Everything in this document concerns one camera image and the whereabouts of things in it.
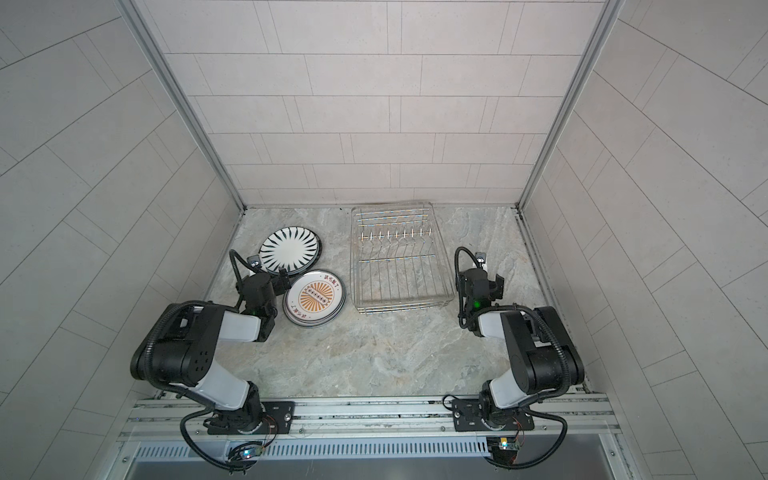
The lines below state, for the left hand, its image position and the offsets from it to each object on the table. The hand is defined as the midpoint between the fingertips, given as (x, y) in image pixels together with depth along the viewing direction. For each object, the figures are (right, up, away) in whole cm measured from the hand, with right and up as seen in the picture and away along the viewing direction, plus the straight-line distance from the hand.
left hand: (273, 264), depth 93 cm
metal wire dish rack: (+39, +1, +6) cm, 39 cm away
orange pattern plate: (+15, -9, -4) cm, 18 cm away
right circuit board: (+63, -40, -25) cm, 79 cm away
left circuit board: (+6, -38, -29) cm, 48 cm away
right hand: (+65, -2, +1) cm, 65 cm away
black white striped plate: (+3, +5, +10) cm, 11 cm away
